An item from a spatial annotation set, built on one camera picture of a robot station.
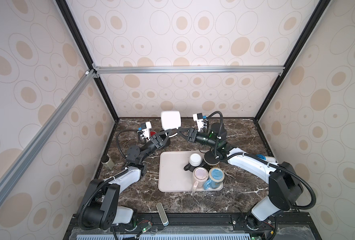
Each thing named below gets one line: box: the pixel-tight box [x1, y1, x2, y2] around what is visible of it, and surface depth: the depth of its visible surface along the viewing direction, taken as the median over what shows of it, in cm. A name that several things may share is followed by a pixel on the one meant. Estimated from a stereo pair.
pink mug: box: [192, 166, 209, 193], surface depth 79 cm
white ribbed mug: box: [161, 110, 182, 131], surface depth 70 cm
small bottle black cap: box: [101, 155, 115, 170], surface depth 89 cm
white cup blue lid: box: [255, 154, 276, 163], surface depth 91 cm
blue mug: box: [203, 167, 225, 191], surface depth 80 cm
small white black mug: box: [183, 153, 202, 172], surface depth 89 cm
